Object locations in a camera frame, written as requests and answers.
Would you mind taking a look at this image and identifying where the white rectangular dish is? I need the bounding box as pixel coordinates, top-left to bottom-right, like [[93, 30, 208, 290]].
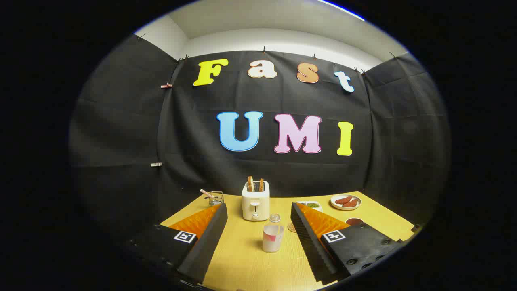
[[297, 201, 324, 213]]

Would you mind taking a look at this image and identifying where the wooden table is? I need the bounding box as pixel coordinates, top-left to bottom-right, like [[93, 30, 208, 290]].
[[160, 191, 416, 291]]

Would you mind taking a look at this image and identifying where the white toaster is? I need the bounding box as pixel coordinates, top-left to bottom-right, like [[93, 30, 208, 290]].
[[242, 181, 270, 221]]

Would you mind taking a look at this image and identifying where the round white plate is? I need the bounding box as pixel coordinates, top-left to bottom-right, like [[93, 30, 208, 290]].
[[330, 194, 362, 211]]

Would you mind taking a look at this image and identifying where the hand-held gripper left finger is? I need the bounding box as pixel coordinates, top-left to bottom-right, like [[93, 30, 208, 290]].
[[129, 203, 228, 285]]

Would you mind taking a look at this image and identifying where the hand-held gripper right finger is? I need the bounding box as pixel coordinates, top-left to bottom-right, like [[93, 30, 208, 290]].
[[291, 202, 404, 283]]

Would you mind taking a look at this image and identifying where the clear glass juice bottle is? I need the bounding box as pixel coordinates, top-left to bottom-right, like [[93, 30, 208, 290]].
[[263, 214, 284, 253]]

